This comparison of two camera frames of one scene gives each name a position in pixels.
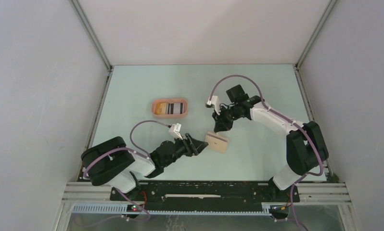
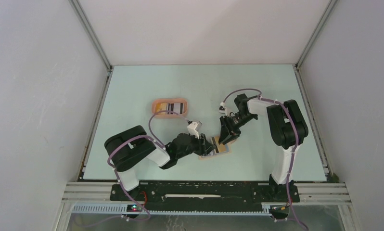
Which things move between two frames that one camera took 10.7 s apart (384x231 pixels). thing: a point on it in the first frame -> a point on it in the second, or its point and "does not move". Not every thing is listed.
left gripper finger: [200, 148] -> [207, 151]
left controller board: [133, 208] does not move
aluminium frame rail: [311, 192] does not move
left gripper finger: [199, 145] -> [209, 147]
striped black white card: [174, 108] does not move
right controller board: [279, 211] does not move
